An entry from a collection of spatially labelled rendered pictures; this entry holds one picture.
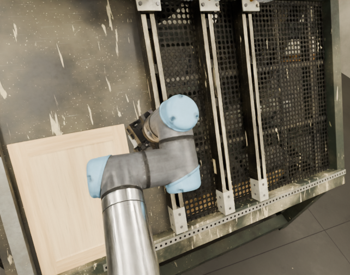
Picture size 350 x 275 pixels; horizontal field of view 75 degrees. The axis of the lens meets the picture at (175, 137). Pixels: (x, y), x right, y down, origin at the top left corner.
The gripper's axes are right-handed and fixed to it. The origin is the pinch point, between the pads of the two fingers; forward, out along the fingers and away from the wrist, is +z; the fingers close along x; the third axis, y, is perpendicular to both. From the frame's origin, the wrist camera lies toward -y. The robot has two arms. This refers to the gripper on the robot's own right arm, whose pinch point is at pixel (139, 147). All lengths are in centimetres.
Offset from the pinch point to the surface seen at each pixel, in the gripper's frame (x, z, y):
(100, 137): 3.4, 26.1, 12.4
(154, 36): -36, 8, 35
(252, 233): -68, 87, -116
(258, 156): -60, 21, -41
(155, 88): -25.6, 14.1, 16.8
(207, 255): -26, 91, -101
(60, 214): 32.2, 36.0, -5.2
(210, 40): -61, 6, 23
